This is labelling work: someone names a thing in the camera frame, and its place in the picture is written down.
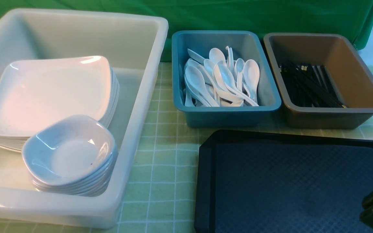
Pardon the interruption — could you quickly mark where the large white square plate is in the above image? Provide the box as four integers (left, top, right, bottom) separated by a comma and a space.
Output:
0, 56, 111, 137

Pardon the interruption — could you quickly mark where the brown plastic bin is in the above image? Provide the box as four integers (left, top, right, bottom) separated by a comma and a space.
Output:
264, 33, 373, 129

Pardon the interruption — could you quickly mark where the stack of white square plates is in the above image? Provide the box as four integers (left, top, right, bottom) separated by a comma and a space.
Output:
0, 67, 120, 152

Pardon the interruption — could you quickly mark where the green checkered tablecloth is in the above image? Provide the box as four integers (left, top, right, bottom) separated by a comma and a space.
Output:
0, 63, 373, 233

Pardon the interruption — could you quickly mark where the teal plastic bin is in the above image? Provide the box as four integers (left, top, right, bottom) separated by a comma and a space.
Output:
172, 30, 282, 128

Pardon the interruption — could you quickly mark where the pile of white spoons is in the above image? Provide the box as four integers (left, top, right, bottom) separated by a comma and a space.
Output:
183, 46, 261, 107

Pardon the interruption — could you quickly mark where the black plastic serving tray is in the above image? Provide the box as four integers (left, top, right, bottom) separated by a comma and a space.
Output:
194, 130, 373, 233

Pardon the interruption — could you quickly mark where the large white plastic tub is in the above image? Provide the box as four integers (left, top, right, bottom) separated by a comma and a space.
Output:
0, 8, 168, 229

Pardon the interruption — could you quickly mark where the pile of black chopsticks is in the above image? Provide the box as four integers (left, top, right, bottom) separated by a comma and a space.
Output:
279, 60, 347, 108

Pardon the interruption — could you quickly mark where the stack of white bowls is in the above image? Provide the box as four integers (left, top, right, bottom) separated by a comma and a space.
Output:
23, 147, 118, 196

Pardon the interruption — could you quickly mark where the green backdrop cloth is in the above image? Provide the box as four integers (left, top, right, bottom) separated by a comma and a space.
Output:
0, 0, 373, 62

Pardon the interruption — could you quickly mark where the white bowl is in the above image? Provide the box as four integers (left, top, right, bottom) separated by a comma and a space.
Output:
22, 115, 118, 187

